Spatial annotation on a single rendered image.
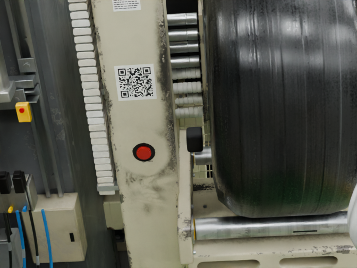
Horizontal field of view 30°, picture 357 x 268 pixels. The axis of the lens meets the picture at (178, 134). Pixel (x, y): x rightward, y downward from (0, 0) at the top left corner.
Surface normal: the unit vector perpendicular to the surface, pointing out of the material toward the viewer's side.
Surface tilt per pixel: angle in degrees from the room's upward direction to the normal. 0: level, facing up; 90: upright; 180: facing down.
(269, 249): 0
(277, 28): 47
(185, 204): 0
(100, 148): 90
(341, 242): 0
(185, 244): 90
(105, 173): 90
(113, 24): 90
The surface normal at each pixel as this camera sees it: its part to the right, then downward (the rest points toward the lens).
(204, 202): -0.07, -0.86
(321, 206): 0.03, 0.89
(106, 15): -0.01, 0.51
